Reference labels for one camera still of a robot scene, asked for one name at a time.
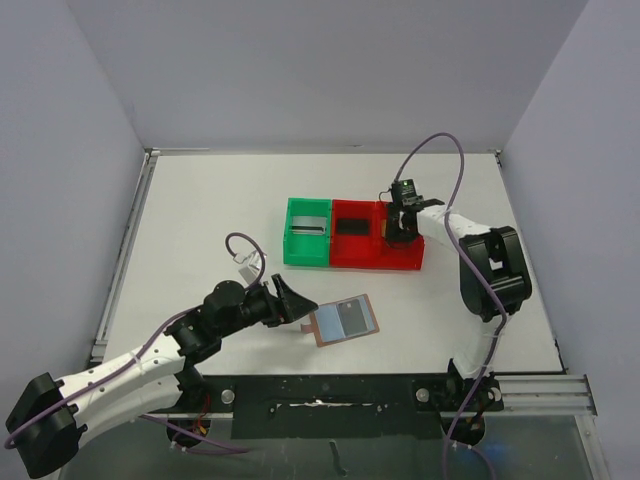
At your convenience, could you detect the brown leather card holder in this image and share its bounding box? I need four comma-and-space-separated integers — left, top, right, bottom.
300, 294, 380, 348

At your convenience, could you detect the dark grey credit card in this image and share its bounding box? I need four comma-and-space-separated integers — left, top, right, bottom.
337, 300, 368, 338

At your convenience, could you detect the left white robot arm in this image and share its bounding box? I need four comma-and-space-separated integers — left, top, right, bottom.
4, 274, 318, 479

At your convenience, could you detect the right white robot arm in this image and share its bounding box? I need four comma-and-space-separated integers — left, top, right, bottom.
384, 179, 532, 379

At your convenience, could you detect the black credit card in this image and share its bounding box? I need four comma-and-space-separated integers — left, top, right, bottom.
335, 217, 370, 236

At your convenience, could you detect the silver credit card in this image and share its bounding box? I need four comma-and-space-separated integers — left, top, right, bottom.
289, 215, 327, 236

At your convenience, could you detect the right red plastic bin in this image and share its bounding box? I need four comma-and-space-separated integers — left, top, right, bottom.
372, 201, 425, 270

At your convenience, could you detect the red plastic bin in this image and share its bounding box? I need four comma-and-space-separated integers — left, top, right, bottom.
372, 201, 425, 270
329, 199, 376, 269

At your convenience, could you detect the middle red plastic bin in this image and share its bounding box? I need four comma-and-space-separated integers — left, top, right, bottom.
329, 199, 376, 269

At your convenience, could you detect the green plastic bin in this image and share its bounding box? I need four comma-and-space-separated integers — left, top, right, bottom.
283, 197, 332, 267

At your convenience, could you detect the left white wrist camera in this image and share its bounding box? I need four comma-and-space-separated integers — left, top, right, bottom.
233, 250, 263, 285

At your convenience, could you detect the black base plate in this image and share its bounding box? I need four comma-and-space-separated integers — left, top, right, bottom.
165, 373, 504, 440

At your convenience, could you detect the aluminium frame rail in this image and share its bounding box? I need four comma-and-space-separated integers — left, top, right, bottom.
496, 374, 597, 416

